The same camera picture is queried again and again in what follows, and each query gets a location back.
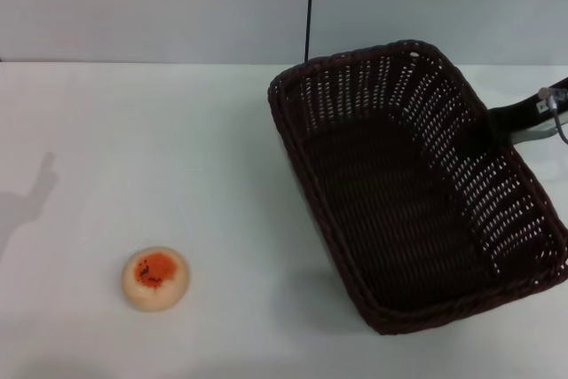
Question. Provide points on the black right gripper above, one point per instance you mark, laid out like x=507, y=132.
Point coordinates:
x=523, y=115

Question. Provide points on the dark brown woven basket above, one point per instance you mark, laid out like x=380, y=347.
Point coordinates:
x=390, y=228

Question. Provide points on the round bun with orange top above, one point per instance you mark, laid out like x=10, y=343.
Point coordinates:
x=155, y=281

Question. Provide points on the black vertical wall strip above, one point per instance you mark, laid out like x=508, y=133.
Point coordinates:
x=309, y=6

